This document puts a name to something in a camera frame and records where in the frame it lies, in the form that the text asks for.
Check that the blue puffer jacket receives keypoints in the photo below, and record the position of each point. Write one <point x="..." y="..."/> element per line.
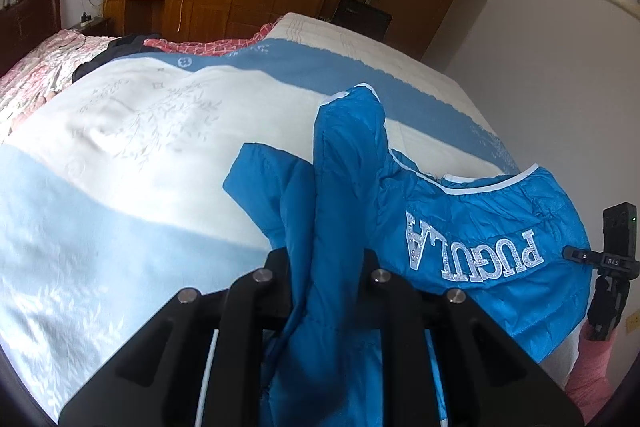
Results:
<point x="498" y="239"/>

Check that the black gloved right hand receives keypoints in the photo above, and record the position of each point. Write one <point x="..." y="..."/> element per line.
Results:
<point x="607" y="306"/>

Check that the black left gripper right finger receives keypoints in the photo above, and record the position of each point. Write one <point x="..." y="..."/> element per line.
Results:
<point x="372" y="282"/>

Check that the dark wooden headboard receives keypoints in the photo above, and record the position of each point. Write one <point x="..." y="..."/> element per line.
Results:
<point x="24" y="25"/>

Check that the wooden desk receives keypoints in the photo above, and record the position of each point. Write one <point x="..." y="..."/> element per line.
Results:
<point x="168" y="18"/>

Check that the pink sleeved right forearm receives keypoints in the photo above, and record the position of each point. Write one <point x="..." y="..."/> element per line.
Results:
<point x="587" y="386"/>

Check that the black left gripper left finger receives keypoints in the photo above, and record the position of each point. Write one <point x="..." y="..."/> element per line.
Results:
<point x="278" y="303"/>

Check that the white and blue bedspread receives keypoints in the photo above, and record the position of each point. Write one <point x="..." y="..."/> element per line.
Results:
<point x="112" y="194"/>

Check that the dark garment on bed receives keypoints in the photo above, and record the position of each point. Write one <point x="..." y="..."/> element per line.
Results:
<point x="120" y="47"/>

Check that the black box by wardrobe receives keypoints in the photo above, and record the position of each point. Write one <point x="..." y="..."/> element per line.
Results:
<point x="362" y="18"/>

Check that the pink checked quilt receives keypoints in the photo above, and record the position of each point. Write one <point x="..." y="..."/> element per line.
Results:
<point x="47" y="70"/>

